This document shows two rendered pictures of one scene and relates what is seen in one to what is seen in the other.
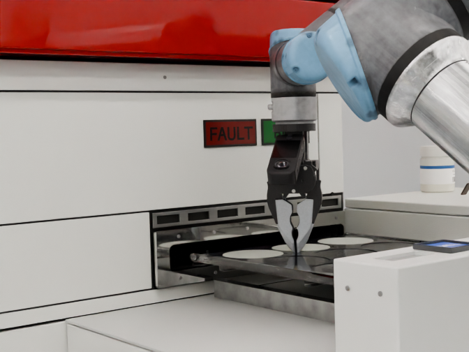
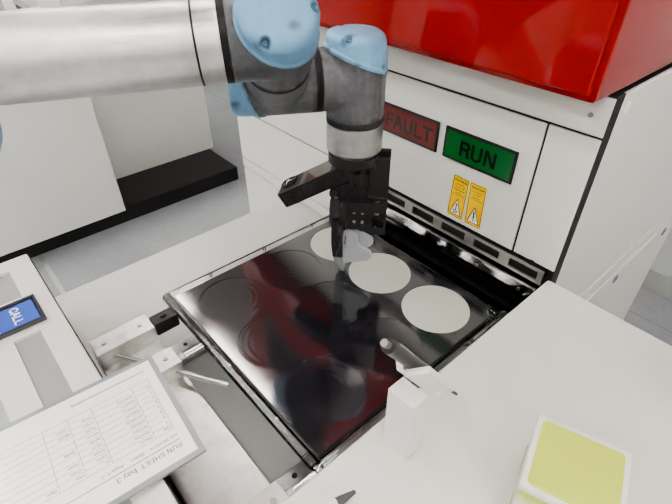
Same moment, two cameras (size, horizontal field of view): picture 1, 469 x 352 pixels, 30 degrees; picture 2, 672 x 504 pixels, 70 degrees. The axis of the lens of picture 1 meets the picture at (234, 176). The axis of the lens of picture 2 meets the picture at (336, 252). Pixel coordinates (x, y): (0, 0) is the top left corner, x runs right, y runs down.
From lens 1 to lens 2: 1.59 m
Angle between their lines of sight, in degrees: 86
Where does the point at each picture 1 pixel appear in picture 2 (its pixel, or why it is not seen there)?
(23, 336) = (273, 189)
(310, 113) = (334, 148)
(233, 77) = (421, 63)
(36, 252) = (276, 146)
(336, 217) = (517, 289)
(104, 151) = not seen: hidden behind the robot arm
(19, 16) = not seen: outside the picture
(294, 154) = (304, 181)
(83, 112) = not seen: hidden behind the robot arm
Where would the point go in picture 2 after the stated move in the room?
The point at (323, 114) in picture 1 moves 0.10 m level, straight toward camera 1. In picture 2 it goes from (550, 158) to (469, 156)
